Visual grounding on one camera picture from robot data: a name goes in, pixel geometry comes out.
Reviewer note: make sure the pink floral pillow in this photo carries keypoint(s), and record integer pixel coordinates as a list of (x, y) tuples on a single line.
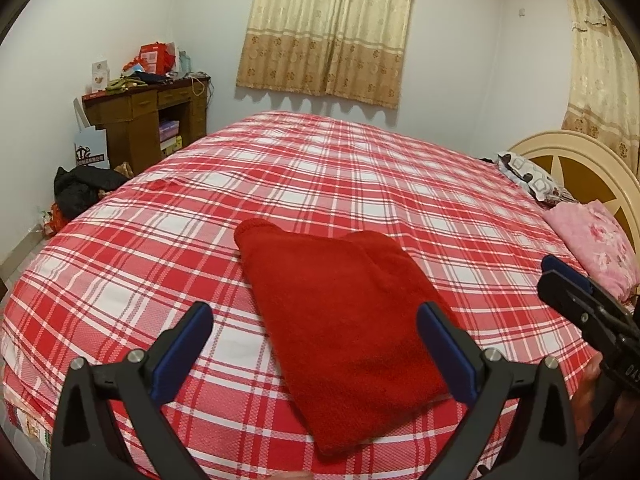
[(600, 245)]

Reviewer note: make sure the bed with red plaid sheet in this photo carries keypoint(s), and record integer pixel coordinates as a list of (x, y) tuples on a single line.
[(150, 260)]

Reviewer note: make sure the beige window curtain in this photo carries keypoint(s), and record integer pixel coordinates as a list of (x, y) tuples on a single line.
[(325, 25)]

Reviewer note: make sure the long beige curtain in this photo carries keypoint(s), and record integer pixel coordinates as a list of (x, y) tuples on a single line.
[(600, 70)]

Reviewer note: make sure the white grey patterned pillow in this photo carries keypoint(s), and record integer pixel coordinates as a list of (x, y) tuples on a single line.
[(535, 177)]

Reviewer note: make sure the white greeting card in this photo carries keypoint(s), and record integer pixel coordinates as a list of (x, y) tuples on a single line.
[(100, 76)]

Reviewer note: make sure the brown wooden desk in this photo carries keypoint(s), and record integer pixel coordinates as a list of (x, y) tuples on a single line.
[(130, 120)]

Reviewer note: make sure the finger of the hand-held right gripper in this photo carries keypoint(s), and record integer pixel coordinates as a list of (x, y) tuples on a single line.
[(562, 297), (565, 269)]

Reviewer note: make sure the red knitted sweater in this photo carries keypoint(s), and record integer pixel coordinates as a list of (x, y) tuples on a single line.
[(345, 335)]

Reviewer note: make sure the person's right hand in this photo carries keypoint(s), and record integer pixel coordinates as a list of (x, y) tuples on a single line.
[(587, 390)]

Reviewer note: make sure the white paper bag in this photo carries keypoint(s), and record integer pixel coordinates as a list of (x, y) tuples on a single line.
[(92, 152)]

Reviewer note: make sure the stack of books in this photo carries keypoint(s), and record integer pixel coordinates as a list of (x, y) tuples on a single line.
[(169, 136)]

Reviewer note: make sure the dark cloth on desk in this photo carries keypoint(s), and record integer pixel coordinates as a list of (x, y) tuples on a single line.
[(150, 79)]

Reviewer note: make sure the red gift box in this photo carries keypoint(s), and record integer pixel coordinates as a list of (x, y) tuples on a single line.
[(155, 59)]

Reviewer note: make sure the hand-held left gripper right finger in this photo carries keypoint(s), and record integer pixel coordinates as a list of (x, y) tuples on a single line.
[(445, 355)]

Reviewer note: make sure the black clothes pile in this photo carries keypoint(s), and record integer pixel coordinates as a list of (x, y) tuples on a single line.
[(85, 190)]

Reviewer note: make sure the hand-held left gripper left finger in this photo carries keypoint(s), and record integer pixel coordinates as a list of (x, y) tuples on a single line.
[(180, 350)]

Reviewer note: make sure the cream wooden headboard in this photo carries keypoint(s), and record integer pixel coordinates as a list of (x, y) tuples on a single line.
[(560, 140)]

